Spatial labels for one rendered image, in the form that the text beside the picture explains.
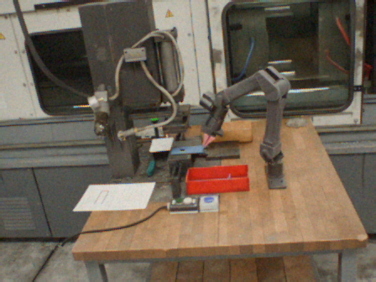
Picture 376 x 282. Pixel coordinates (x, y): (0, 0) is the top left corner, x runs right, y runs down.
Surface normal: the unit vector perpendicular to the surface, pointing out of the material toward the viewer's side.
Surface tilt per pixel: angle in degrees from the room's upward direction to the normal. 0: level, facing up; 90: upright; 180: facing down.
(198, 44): 90
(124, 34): 90
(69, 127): 90
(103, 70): 90
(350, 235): 0
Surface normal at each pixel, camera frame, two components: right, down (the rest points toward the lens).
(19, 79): -0.14, 0.40
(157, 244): -0.11, -0.91
